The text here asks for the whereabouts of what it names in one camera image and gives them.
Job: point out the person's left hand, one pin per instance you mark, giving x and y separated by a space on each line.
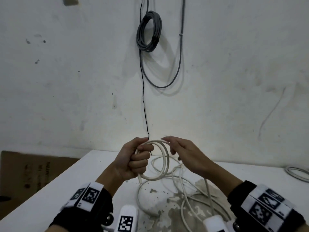
125 161

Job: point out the person's right hand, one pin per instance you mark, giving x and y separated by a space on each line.
190 157

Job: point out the person's right thumb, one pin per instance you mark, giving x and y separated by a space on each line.
173 149

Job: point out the person's left thumb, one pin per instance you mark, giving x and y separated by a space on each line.
141 140

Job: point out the person's left little finger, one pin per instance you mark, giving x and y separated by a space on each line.
137 171

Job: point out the person's left middle finger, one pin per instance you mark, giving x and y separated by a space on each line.
142 156

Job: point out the person's left forearm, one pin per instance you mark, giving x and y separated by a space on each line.
108 180

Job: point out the person's right forearm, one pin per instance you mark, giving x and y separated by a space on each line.
223 178

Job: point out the white marker band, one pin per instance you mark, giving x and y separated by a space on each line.
265 206
90 195

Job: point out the brown cardboard box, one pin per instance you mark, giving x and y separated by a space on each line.
26 176

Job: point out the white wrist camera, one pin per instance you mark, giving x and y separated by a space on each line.
216 224
127 218

